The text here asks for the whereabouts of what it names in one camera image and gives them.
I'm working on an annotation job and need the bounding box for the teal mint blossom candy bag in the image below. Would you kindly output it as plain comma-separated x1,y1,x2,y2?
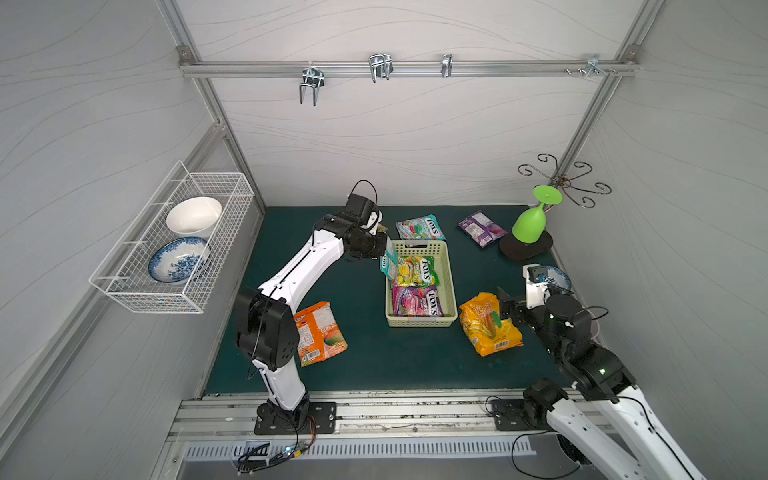
379,236,399,282

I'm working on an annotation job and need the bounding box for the green spring tea candy bag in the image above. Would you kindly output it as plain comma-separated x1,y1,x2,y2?
394,256,440,288

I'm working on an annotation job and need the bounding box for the purple berries candy bag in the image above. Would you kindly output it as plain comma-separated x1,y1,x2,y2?
392,286,443,317

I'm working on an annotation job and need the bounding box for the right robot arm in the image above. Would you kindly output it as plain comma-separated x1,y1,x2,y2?
490,285,704,479

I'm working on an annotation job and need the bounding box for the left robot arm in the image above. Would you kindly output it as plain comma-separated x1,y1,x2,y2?
236,209,388,412

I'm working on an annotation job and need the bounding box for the light green plastic basket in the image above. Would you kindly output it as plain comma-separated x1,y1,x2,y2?
385,240,458,328

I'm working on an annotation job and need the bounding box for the yellow orange candy bag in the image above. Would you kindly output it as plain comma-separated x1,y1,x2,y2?
460,293,523,357

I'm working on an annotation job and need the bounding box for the blue floral small bowl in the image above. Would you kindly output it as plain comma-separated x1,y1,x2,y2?
529,265,572,291

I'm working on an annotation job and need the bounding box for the black metal cup stand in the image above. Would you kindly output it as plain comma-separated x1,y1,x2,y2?
499,160,613,263

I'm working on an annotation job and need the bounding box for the mint blossom candy bag front-up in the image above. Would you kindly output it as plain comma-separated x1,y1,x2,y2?
396,214,446,240

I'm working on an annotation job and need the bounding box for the purple candy bag far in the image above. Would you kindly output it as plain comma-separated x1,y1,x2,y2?
457,211,508,248

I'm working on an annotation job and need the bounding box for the green plastic wine glass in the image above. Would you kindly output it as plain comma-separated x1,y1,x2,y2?
512,185,563,244

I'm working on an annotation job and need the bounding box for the orange candy bag near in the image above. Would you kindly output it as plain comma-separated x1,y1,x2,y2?
294,301,348,367

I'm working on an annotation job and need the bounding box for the white bowl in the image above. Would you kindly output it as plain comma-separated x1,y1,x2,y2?
165,196,223,238

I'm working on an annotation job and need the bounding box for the metal double hook left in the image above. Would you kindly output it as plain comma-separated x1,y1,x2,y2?
299,66,325,106

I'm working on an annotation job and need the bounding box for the metal double hook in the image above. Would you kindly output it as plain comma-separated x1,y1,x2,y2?
368,53,394,83
299,66,325,106

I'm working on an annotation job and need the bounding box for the metal double hook middle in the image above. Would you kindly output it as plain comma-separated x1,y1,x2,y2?
368,53,394,83

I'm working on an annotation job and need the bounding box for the blue floral plate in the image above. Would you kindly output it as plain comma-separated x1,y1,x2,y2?
147,237,210,284

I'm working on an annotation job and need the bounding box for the metal single hook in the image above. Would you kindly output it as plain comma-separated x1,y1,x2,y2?
441,54,453,78

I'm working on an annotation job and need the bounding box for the metal hook right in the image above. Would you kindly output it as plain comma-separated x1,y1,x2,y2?
563,55,618,79

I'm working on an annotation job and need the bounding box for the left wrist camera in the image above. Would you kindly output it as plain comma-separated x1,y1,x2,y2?
340,193,382,234

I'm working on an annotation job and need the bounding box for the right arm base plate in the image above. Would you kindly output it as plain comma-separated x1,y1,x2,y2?
485,396,537,432

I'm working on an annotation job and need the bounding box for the black cable right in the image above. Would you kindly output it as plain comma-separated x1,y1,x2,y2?
484,393,583,480

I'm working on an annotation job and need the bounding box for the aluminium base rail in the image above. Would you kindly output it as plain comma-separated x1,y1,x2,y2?
167,389,523,441

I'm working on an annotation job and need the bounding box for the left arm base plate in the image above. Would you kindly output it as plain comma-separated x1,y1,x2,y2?
253,400,337,436

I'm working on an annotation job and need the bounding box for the white wire wall basket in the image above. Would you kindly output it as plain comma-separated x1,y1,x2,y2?
89,161,254,314

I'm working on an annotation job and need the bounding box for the aluminium top rail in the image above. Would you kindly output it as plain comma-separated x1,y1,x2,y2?
180,59,641,80

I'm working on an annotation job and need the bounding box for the black cable bundle left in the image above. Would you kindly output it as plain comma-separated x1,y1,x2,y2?
233,413,319,475

